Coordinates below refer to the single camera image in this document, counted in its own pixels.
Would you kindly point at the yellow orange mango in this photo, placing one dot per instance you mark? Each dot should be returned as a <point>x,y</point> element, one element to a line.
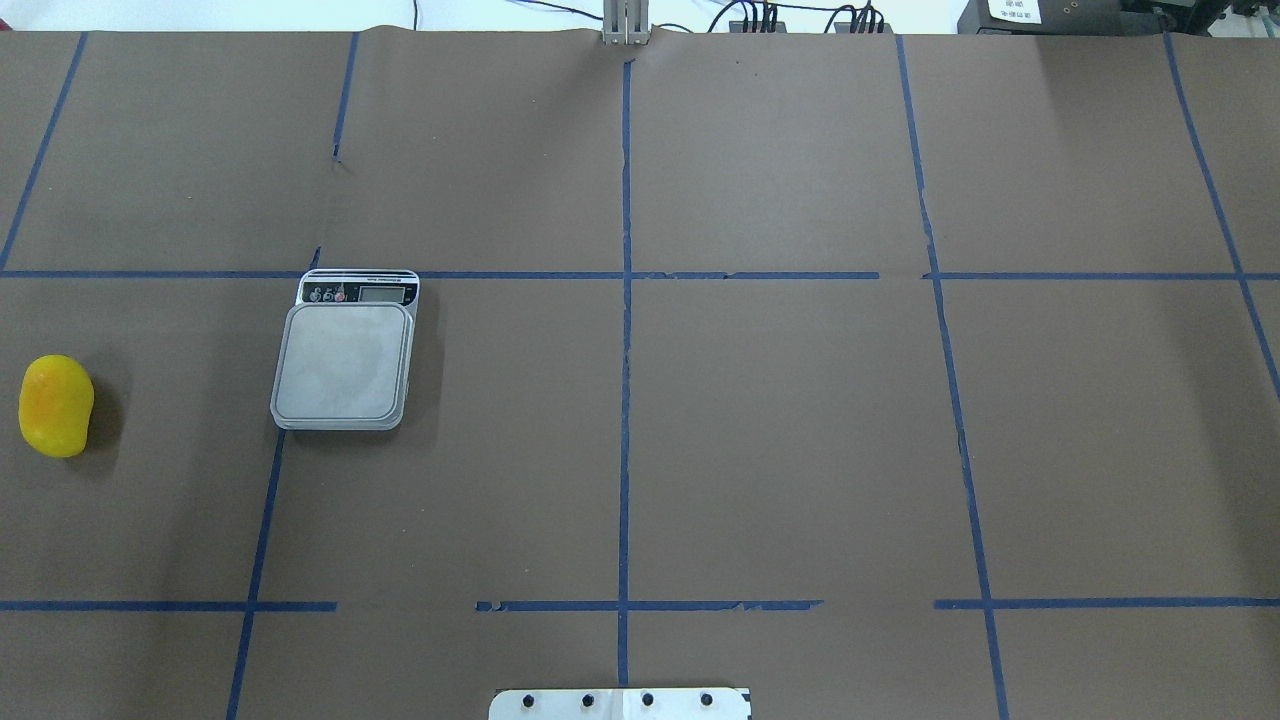
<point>55,406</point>

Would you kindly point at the brown paper table mat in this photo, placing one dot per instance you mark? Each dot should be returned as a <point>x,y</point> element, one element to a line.
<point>908,377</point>

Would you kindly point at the silver digital kitchen scale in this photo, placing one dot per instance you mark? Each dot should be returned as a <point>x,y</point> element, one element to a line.
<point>345,357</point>

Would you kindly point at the black computer box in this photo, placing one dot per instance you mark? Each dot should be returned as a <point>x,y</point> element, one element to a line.
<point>1056,18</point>

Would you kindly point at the aluminium frame post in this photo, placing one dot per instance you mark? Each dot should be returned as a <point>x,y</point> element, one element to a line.
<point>626,22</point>

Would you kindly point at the black cable hub left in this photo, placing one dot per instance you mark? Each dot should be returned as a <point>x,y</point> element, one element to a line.
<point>757,19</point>

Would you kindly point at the black cable hub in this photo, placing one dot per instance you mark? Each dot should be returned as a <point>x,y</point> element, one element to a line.
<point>864,19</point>
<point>757,19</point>

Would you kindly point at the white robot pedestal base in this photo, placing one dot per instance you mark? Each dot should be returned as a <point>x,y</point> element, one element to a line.
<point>623,703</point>

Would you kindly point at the black cable hub right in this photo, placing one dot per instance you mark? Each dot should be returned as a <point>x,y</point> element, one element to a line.
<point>864,19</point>

